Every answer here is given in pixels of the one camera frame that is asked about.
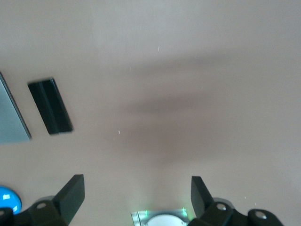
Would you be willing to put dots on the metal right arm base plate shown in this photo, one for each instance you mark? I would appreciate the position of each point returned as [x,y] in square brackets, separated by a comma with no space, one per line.
[138,217]

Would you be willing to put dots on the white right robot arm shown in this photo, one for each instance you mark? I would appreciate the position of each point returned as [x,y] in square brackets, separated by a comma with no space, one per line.
[165,221]

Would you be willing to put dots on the blue desk lamp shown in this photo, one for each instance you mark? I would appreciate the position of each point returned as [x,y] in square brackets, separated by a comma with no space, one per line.
[8,197]

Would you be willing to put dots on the black smartphone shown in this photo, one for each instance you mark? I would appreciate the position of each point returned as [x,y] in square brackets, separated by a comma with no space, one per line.
[50,107]

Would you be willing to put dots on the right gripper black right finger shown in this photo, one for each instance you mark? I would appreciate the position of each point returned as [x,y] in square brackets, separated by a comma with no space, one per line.
[202,202]

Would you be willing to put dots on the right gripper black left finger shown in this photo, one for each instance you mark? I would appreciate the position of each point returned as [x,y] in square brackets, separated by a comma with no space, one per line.
[68,197]

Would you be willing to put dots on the silver laptop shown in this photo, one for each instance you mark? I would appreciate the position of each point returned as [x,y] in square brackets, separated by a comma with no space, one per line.
[10,117]

